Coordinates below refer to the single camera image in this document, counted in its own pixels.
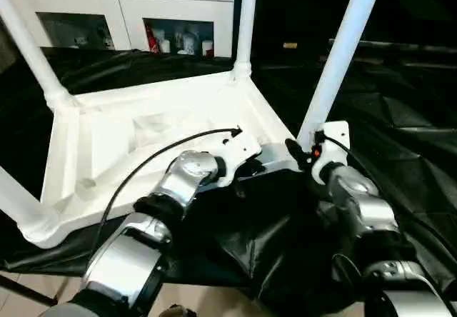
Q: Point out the white plastic table leg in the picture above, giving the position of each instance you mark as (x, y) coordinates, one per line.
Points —
(32, 53)
(339, 53)
(246, 20)
(21, 202)

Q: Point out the white plastic table top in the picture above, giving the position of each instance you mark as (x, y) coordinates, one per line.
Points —
(143, 117)

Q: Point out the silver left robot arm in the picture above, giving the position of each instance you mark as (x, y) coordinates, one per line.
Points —
(171, 188)

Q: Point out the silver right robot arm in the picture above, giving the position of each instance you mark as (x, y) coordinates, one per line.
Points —
(364, 199)

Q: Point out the black work mat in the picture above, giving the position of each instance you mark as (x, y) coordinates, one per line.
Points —
(392, 117)

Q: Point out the gold piano label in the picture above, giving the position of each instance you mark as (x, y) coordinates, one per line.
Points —
(290, 45)

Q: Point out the black piano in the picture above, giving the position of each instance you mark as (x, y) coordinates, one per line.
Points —
(410, 6)

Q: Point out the white glass-door cabinet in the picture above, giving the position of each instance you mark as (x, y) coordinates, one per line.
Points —
(125, 3)

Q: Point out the grey curtain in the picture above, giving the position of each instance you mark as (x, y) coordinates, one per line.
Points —
(7, 45)

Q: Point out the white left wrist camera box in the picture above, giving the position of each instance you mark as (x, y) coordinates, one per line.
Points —
(241, 149)

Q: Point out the black folding table frame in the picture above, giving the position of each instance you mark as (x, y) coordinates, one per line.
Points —
(28, 290)

